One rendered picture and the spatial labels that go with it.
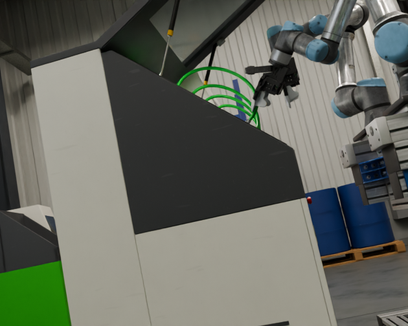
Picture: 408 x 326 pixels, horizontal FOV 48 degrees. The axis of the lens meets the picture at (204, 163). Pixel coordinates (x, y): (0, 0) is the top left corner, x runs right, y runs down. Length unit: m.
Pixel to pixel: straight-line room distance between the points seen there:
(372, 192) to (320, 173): 6.36
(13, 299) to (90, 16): 6.00
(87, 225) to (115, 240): 0.12
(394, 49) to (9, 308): 4.68
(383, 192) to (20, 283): 4.13
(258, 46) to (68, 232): 7.55
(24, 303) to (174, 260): 3.94
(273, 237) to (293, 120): 7.09
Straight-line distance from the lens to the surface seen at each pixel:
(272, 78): 1.81
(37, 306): 5.35
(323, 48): 1.72
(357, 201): 6.62
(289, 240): 1.49
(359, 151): 2.08
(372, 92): 2.16
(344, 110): 2.25
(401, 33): 1.57
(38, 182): 9.21
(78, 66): 1.76
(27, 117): 9.57
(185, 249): 1.54
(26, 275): 5.36
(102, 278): 1.64
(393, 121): 1.61
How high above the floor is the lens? 0.74
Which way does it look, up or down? 9 degrees up
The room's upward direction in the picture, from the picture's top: 12 degrees counter-clockwise
